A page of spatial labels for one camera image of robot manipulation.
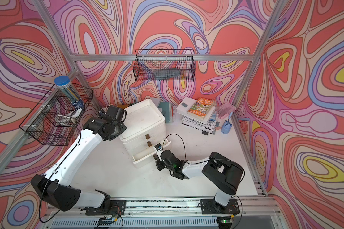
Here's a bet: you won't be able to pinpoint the black wire basket back wall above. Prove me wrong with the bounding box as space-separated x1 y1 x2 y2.
133 48 196 82

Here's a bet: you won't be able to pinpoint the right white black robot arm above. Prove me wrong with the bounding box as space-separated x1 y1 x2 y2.
153 150 245 207

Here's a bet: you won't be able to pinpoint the white perforated cable duct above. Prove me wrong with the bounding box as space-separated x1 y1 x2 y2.
54 218 221 229

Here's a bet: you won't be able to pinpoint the pink plastic bag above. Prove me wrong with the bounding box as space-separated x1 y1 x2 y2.
216 103 237 119

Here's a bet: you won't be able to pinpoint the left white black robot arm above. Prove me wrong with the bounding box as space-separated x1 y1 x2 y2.
31 106 127 212

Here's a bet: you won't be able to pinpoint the white bottom drawer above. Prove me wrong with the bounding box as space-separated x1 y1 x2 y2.
132 139 171 169

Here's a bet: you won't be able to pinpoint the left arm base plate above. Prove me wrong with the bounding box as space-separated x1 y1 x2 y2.
82 200 127 216

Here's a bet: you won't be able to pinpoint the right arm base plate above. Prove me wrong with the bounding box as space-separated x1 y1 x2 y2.
198 198 240 216

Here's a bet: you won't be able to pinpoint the white book with grey patch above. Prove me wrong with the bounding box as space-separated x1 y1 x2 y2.
176 97 215 124

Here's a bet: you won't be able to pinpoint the dark books behind cabinet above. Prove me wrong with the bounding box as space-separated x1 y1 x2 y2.
150 97 173 123

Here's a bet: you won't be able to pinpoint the grey object in basket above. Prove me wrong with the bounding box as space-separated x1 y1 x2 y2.
152 68 180 80

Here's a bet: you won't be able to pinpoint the black wire basket wall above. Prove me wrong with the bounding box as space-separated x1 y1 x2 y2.
133 48 196 82
19 84 93 146

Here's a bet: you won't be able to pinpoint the blue small cup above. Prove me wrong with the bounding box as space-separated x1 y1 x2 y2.
221 112 233 134

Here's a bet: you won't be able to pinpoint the green circuit board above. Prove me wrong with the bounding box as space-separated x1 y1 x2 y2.
97 218 118 227

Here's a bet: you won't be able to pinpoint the orange cover book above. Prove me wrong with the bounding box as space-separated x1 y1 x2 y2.
187 97 215 120

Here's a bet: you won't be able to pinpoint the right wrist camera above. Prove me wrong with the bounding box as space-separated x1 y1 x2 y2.
154 143 163 160

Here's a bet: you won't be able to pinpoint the blue lid pencil tube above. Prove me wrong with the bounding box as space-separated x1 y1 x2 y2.
54 75 85 109

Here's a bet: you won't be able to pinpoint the black wire basket left wall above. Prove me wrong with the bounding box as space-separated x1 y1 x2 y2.
19 84 93 146

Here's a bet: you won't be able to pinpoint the newspaper stack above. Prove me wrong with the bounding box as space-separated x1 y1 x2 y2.
182 112 217 135

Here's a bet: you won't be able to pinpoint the white drawer cabinet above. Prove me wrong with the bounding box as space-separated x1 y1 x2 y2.
119 99 166 157

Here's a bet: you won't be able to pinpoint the white object in left basket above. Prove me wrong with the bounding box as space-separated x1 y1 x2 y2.
55 108 82 127

